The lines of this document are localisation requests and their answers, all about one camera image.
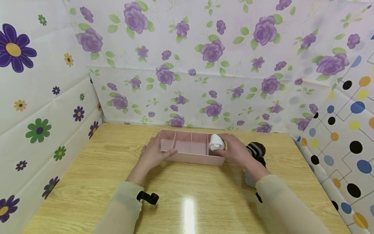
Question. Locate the person's left hand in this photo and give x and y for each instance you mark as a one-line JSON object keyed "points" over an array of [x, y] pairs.
{"points": [[152, 155]]}

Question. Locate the person's right hand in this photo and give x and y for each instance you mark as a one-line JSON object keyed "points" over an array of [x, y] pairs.
{"points": [[237, 152]]}

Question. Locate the person's right fingers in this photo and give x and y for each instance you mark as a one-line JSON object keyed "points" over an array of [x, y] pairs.
{"points": [[228, 140]]}

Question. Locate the person's left fingers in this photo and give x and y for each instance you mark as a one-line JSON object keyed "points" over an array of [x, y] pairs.
{"points": [[155, 142]]}

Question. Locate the person's right thumb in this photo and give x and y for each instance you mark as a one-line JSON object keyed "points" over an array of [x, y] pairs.
{"points": [[222, 151]]}

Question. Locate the person's left thumb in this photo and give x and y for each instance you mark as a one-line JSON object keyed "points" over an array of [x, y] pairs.
{"points": [[170, 154]]}

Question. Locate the pink divided organizer box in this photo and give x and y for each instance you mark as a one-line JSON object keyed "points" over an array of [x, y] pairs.
{"points": [[190, 149]]}

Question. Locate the person's right forearm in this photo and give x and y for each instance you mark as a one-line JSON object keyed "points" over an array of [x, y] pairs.
{"points": [[280, 204]]}

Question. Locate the person's left forearm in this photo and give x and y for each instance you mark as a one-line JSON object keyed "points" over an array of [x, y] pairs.
{"points": [[127, 201]]}

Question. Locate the brown white striped rolled sock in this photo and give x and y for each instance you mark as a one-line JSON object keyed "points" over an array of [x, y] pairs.
{"points": [[256, 149]]}

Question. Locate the grey rolled sock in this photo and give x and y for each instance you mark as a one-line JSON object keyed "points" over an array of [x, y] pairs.
{"points": [[249, 178]]}

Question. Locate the black wrist band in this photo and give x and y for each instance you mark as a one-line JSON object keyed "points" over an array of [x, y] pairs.
{"points": [[149, 197], [259, 197]]}

